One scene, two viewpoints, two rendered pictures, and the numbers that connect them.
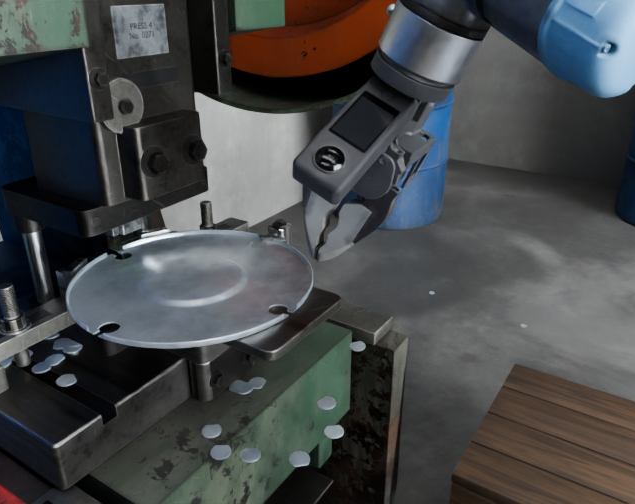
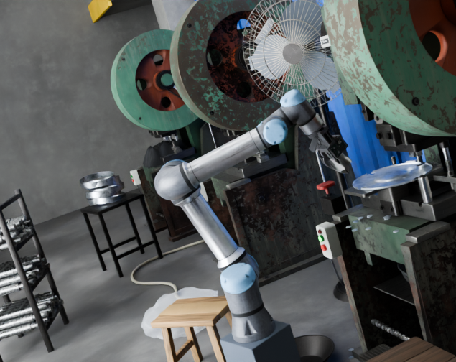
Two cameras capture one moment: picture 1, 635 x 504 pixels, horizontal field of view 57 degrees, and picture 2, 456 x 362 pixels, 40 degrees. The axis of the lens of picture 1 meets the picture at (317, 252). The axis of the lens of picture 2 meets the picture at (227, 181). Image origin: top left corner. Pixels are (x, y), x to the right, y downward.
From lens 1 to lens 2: 2.50 m
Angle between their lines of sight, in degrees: 119
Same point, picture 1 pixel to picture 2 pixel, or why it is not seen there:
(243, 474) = (370, 235)
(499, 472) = (407, 349)
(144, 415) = (376, 203)
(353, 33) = not seen: hidden behind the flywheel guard
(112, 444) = (370, 204)
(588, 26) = not seen: hidden behind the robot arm
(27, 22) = (349, 98)
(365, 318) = (418, 233)
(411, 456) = not seen: outside the picture
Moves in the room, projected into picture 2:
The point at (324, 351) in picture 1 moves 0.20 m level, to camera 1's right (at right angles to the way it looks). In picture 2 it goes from (398, 226) to (376, 249)
